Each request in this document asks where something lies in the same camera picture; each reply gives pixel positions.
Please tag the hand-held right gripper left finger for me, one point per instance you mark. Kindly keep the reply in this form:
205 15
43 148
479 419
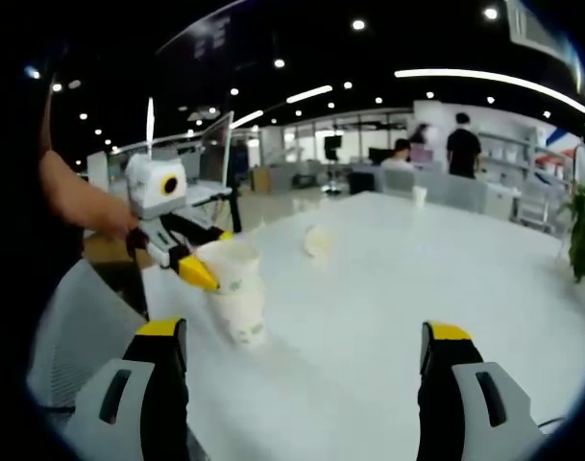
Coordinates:
162 384

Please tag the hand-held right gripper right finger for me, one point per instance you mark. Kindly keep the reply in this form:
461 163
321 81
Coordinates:
441 384

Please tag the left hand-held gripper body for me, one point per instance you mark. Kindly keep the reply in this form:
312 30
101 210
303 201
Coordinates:
150 192

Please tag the white paper cup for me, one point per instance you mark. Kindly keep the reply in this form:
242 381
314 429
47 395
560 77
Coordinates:
419 197
244 322
318 242
234 269

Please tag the person's left hand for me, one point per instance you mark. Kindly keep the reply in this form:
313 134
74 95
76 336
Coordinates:
121 225

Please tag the small white side table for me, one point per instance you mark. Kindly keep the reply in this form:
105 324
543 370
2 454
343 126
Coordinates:
205 194

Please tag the tall black pole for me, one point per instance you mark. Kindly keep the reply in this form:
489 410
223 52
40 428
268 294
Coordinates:
234 192

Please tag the brown cardboard box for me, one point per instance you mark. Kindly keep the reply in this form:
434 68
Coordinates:
260 180

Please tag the tall roll-up banner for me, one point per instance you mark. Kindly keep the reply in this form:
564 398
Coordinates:
217 149

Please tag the short ceiling light strip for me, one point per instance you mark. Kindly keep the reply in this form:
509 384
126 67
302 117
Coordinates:
246 119
309 94

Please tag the black monitor on stand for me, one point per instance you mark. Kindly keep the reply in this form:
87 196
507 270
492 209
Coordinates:
333 146

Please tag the white office chair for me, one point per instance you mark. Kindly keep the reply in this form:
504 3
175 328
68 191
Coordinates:
398 180

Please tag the white shelving unit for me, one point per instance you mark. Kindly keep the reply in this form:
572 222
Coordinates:
527 182

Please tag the group of round ceiling spotlights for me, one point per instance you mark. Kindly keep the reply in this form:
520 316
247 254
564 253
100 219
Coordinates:
358 24

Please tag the ceiling air conditioner vent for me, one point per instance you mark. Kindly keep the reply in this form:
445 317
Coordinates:
537 29

